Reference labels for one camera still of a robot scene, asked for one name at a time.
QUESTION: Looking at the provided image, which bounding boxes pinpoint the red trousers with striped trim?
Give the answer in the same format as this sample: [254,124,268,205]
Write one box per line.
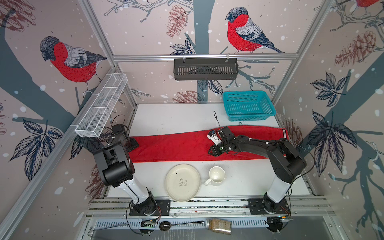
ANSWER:
[129,125,290,163]

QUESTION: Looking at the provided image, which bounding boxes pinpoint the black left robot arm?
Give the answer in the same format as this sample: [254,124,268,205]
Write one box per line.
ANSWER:
[93,124,153,207]

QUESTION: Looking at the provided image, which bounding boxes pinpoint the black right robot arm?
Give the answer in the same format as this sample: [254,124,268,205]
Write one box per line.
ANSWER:
[208,127,307,205]

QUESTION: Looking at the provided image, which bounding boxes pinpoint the cream ceramic mug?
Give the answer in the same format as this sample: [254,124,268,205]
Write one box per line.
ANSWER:
[204,166,226,187]

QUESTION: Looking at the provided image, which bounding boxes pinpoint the cream round plate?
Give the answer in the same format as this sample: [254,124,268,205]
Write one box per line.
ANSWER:
[165,164,201,202]

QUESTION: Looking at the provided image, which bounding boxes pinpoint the teal plastic basket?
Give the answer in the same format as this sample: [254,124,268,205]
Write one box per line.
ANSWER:
[223,91,276,122]

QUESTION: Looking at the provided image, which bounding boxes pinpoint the glass jar with grains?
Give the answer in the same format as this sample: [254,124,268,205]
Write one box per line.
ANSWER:
[206,219,232,235]

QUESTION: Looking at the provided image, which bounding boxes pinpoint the black spoon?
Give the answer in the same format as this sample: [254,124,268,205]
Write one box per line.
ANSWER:
[159,221,205,232]

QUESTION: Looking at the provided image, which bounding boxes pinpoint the white wire mesh shelf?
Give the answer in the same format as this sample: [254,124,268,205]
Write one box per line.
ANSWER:
[75,73,128,138]

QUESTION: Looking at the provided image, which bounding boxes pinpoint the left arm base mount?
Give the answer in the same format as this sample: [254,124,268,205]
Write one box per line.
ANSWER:
[129,192,171,217]

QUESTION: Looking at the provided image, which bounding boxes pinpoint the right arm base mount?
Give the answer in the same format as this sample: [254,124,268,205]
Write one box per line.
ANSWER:
[247,194,291,215]

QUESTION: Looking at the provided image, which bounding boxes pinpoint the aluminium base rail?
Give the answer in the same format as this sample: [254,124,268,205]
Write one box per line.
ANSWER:
[84,195,335,228]

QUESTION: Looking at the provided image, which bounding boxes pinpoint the black hanging wall basket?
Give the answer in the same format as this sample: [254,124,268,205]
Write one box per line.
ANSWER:
[174,59,239,81]

